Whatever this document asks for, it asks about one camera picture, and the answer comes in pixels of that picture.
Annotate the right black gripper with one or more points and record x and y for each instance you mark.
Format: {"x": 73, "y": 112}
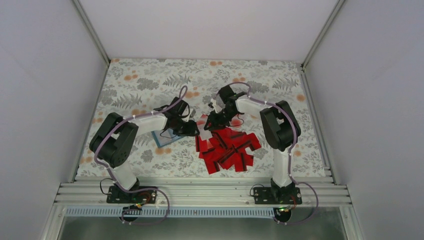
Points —
{"x": 215, "y": 122}

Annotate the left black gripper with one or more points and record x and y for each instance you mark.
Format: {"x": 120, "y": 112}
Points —
{"x": 189, "y": 131}

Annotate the white card with red print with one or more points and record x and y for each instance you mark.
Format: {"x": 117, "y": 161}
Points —
{"x": 204, "y": 135}

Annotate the teal card holder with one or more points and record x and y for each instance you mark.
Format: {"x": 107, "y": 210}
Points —
{"x": 166, "y": 137}

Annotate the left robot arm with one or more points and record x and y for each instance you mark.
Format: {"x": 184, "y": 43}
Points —
{"x": 114, "y": 139}

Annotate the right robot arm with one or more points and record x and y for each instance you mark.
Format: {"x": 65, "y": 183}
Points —
{"x": 280, "y": 127}

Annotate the white card with red circle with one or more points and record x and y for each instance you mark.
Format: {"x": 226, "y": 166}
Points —
{"x": 236, "y": 122}

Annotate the pile of red cards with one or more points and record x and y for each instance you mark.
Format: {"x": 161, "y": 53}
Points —
{"x": 226, "y": 149}

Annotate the floral patterned table mat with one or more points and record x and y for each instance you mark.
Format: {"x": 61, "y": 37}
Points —
{"x": 134, "y": 86}

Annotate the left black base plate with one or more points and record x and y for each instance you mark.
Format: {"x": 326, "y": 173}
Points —
{"x": 116, "y": 196}

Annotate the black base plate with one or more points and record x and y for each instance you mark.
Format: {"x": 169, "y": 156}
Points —
{"x": 267, "y": 196}
{"x": 116, "y": 196}

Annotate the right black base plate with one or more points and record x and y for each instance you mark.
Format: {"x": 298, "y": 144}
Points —
{"x": 267, "y": 196}

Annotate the aluminium rail frame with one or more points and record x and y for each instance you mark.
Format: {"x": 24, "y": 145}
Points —
{"x": 205, "y": 191}

